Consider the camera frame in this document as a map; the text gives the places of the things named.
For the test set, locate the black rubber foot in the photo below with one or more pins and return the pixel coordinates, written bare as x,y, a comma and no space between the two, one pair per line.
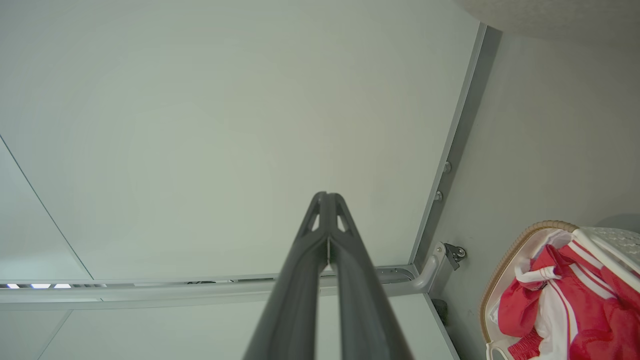
440,310

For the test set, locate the white woven-rim laundry basket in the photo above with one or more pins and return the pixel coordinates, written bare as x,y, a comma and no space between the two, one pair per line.
504,265

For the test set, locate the small metal caster bracket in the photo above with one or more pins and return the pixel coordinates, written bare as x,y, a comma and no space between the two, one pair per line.
454,253

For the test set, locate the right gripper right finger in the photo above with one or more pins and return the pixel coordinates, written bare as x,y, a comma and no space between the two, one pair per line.
362,300

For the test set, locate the red garment with white stripes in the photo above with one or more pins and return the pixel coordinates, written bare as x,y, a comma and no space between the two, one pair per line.
595,310

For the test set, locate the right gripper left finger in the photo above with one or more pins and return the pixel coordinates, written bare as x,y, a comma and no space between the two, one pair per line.
295,290

